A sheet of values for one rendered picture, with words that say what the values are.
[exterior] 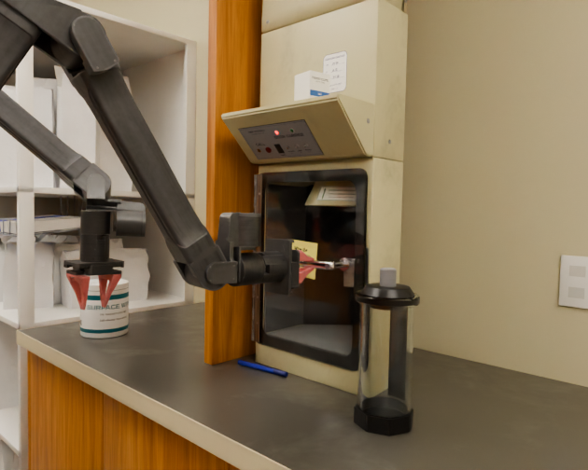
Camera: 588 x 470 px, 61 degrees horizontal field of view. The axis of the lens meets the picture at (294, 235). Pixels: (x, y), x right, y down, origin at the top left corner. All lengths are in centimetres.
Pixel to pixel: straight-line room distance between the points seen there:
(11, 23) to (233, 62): 60
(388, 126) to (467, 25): 49
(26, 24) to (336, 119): 50
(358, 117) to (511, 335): 68
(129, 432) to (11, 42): 80
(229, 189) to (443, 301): 64
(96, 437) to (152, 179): 76
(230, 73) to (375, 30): 37
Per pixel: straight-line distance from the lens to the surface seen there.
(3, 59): 73
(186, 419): 94
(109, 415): 126
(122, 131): 75
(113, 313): 147
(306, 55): 112
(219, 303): 118
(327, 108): 92
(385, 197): 100
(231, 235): 83
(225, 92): 120
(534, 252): 129
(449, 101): 140
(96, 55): 73
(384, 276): 85
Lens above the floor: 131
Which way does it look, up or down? 3 degrees down
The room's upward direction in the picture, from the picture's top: 1 degrees clockwise
